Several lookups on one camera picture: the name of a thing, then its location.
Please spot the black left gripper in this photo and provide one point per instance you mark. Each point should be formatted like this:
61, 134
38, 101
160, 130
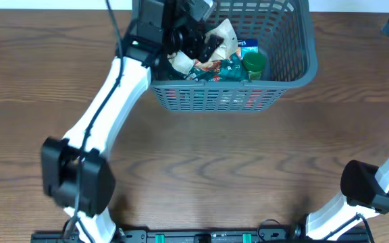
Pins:
198, 42

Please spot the green snack bag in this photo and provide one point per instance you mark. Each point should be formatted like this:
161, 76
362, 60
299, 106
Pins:
225, 70

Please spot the blue tissue multipack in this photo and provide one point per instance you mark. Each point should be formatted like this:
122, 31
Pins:
247, 46

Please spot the beige paper pouch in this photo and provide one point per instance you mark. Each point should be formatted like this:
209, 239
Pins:
224, 51

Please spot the green lid jar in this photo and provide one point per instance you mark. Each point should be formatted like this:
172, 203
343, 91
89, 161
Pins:
254, 64

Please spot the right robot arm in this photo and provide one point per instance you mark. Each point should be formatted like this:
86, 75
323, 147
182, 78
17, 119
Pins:
364, 193

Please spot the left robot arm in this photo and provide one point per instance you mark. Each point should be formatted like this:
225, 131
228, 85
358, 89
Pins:
75, 169

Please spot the grey plastic lattice basket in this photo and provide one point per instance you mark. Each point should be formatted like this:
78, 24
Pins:
284, 31

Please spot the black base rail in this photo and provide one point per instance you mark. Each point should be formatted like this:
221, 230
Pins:
240, 236

